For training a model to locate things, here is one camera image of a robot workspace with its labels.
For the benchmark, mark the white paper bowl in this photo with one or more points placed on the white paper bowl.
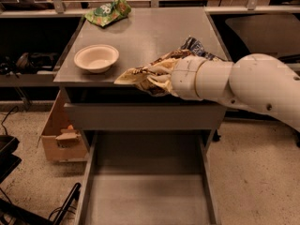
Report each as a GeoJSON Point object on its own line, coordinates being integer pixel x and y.
{"type": "Point", "coordinates": [96, 58]}

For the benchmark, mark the open middle drawer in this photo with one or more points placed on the open middle drawer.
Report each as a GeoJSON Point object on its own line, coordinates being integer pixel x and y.
{"type": "Point", "coordinates": [147, 178]}

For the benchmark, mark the black cart frame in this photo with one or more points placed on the black cart frame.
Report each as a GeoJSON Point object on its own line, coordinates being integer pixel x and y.
{"type": "Point", "coordinates": [25, 194]}

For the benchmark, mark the green chip bag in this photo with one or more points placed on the green chip bag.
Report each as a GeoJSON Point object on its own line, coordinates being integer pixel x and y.
{"type": "Point", "coordinates": [108, 13]}

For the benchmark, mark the brown chip bag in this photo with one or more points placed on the brown chip bag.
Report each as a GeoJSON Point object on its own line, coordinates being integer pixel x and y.
{"type": "Point", "coordinates": [139, 76]}

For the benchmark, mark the blue chip bag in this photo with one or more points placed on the blue chip bag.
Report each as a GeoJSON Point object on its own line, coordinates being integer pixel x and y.
{"type": "Point", "coordinates": [194, 45]}

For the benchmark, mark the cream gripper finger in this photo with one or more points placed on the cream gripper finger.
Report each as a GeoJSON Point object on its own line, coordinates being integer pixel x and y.
{"type": "Point", "coordinates": [164, 67]}
{"type": "Point", "coordinates": [162, 83]}

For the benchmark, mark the grey drawer cabinet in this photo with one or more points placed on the grey drawer cabinet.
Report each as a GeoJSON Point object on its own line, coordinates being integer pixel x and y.
{"type": "Point", "coordinates": [144, 36]}

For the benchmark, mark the closed top drawer front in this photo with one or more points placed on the closed top drawer front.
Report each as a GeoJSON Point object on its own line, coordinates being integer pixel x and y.
{"type": "Point", "coordinates": [138, 117]}

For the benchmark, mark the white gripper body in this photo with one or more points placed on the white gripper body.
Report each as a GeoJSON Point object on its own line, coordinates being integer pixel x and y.
{"type": "Point", "coordinates": [184, 76]}

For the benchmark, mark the black headphones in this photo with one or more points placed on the black headphones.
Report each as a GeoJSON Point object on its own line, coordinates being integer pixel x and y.
{"type": "Point", "coordinates": [29, 63]}

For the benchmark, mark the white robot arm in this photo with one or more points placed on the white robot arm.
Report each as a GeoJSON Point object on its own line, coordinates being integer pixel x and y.
{"type": "Point", "coordinates": [256, 83]}

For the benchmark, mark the cardboard box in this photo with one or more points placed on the cardboard box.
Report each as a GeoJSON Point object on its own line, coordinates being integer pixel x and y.
{"type": "Point", "coordinates": [61, 141]}

